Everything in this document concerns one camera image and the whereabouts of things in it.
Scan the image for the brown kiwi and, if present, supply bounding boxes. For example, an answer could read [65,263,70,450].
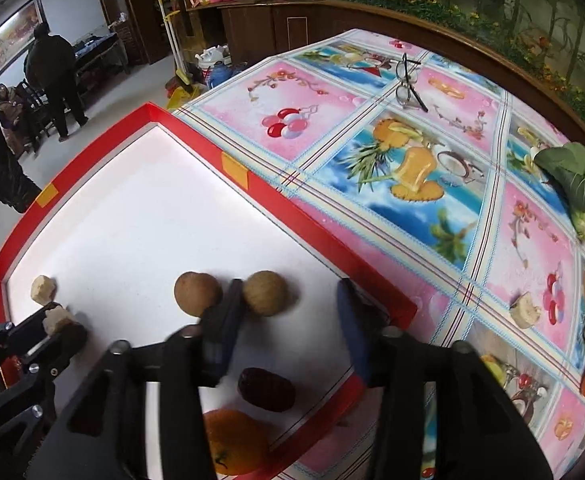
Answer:
[173,271,223,318]
[242,270,289,317]

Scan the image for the dark red date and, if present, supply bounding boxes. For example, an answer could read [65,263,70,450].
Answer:
[237,367,297,413]

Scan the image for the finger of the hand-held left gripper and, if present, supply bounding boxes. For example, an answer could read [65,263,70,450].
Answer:
[0,301,73,358]
[0,322,89,443]

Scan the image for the dark wooden cabinet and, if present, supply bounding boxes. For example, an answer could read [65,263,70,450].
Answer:
[185,0,585,161]

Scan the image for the green leafy vegetable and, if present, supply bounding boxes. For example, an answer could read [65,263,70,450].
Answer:
[533,142,585,243]

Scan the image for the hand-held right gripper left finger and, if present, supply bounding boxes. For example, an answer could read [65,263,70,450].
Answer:
[25,277,246,480]

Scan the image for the black eyeglasses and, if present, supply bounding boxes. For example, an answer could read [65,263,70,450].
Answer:
[395,52,429,112]

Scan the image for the framed wall painting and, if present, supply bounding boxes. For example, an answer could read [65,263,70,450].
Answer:
[0,0,42,98]

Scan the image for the yellow handled broom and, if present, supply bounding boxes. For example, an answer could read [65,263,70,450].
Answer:
[156,0,203,98]

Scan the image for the red cardboard tray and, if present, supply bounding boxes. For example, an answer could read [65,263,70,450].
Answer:
[0,101,418,461]

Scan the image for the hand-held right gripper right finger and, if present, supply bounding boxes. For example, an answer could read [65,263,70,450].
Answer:
[337,277,556,480]

